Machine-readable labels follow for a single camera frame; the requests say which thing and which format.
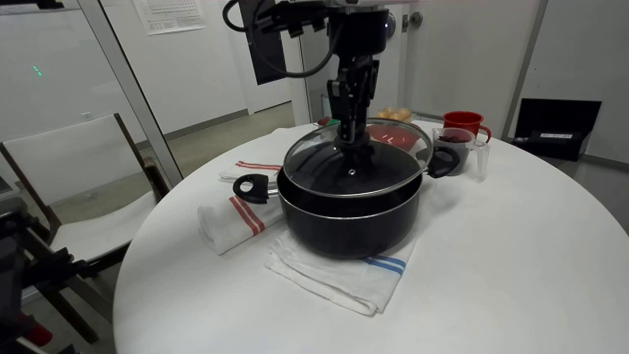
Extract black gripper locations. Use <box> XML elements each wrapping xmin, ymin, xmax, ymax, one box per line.
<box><xmin>324</xmin><ymin>7</ymin><xmax>393</xmax><ymax>146</ymax></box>

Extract glass lid with black knob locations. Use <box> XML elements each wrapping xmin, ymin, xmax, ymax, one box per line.
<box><xmin>281</xmin><ymin>119</ymin><xmax>435</xmax><ymax>201</ymax></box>

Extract black cooking pot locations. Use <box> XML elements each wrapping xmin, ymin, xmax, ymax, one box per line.
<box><xmin>232</xmin><ymin>144</ymin><xmax>462</xmax><ymax>260</ymax></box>

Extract yellowish bread rolls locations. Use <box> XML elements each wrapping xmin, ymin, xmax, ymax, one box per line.
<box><xmin>376</xmin><ymin>107</ymin><xmax>415</xmax><ymax>125</ymax></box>

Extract red bowl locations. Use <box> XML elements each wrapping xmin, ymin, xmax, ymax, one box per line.
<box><xmin>364</xmin><ymin>121</ymin><xmax>425</xmax><ymax>154</ymax></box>

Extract dark narrow door window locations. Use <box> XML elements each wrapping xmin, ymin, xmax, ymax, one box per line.
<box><xmin>238</xmin><ymin>0</ymin><xmax>291</xmax><ymax>87</ymax></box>

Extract red mug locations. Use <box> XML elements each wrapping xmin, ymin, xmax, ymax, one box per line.
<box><xmin>442</xmin><ymin>111</ymin><xmax>493</xmax><ymax>148</ymax></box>

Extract clear measuring cup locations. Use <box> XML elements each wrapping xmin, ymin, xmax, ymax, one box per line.
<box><xmin>431</xmin><ymin>127</ymin><xmax>493</xmax><ymax>184</ymax></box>

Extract white towel with red stripes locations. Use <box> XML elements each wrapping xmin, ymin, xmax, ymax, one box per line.
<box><xmin>197</xmin><ymin>125</ymin><xmax>322</xmax><ymax>258</ymax></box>

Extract white towel with blue stripes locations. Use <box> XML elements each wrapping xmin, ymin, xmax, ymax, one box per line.
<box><xmin>264</xmin><ymin>231</ymin><xmax>419</xmax><ymax>319</ymax></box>

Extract black open case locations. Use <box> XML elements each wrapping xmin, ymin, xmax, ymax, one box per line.
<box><xmin>511</xmin><ymin>97</ymin><xmax>604</xmax><ymax>164</ymax></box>

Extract black cable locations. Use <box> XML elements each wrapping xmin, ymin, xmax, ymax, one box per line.
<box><xmin>220</xmin><ymin>0</ymin><xmax>344</xmax><ymax>81</ymax></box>

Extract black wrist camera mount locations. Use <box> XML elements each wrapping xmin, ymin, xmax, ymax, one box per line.
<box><xmin>246</xmin><ymin>0</ymin><xmax>330</xmax><ymax>40</ymax></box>

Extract white paper sheet on wall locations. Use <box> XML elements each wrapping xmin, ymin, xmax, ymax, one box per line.
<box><xmin>132</xmin><ymin>0</ymin><xmax>208</xmax><ymax>38</ymax></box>

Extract grey metal slanted post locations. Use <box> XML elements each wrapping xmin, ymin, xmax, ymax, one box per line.
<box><xmin>75</xmin><ymin>0</ymin><xmax>187</xmax><ymax>192</ymax></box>

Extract white chair with dark frame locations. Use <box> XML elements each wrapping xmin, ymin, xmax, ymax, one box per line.
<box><xmin>0</xmin><ymin>113</ymin><xmax>173</xmax><ymax>345</ymax></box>

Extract black tripod camera rig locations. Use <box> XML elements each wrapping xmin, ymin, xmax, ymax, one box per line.
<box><xmin>0</xmin><ymin>176</ymin><xmax>130</xmax><ymax>354</ymax></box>

